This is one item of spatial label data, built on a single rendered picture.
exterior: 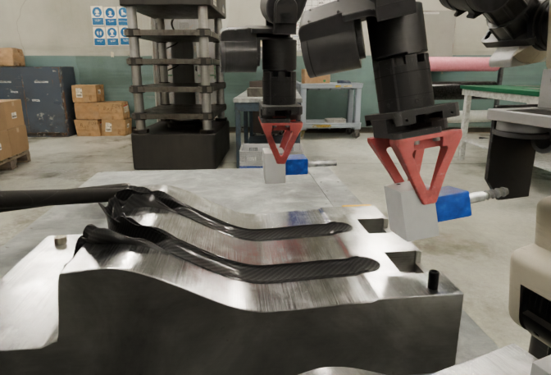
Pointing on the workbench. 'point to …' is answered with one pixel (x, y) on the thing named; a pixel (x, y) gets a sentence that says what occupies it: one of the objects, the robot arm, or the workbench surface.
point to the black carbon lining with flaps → (334, 268)
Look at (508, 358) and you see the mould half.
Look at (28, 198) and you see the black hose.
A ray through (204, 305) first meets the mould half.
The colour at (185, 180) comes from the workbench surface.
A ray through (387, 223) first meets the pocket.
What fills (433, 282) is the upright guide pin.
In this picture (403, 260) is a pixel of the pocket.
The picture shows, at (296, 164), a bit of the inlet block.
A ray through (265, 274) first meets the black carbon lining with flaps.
